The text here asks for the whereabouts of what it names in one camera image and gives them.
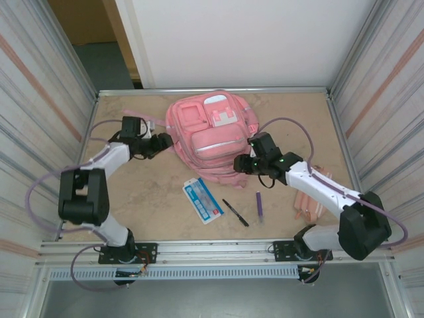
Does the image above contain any blue white stationery pack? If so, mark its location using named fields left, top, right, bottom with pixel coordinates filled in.
left=182, top=178, right=225, bottom=225

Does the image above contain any aluminium table edge rail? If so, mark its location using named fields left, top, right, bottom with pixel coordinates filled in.
left=97, top=86, right=332, bottom=97

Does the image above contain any purple pen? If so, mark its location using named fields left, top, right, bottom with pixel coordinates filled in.
left=254, top=191, right=266, bottom=223

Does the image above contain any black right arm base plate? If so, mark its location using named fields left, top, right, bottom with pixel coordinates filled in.
left=272, top=240, right=334, bottom=263

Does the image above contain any black pen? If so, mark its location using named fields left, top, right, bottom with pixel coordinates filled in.
left=221, top=198, right=250, bottom=228

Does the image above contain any aluminium side rail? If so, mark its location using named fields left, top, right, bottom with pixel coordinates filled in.
left=56, top=94, right=100, bottom=241
left=326, top=92, right=376, bottom=237

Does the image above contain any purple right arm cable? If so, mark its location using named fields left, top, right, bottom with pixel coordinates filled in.
left=254, top=117, right=409, bottom=284

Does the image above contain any brown wooden door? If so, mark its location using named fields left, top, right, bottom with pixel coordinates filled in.
left=48, top=0, right=142, bottom=82

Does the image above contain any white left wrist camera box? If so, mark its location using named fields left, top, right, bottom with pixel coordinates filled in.
left=140, top=120, right=156, bottom=139

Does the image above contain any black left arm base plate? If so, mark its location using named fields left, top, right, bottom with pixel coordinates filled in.
left=98, top=242, right=158, bottom=265

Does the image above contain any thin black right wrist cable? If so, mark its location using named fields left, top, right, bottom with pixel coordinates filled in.
left=257, top=172, right=276, bottom=190

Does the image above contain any pink student backpack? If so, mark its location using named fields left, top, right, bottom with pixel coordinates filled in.
left=123, top=91, right=259, bottom=190

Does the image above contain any wide aluminium mounting rail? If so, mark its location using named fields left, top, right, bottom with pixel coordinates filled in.
left=38, top=237, right=397, bottom=266

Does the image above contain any slotted grey cable duct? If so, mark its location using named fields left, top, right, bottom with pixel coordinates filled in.
left=48, top=266, right=299, bottom=282

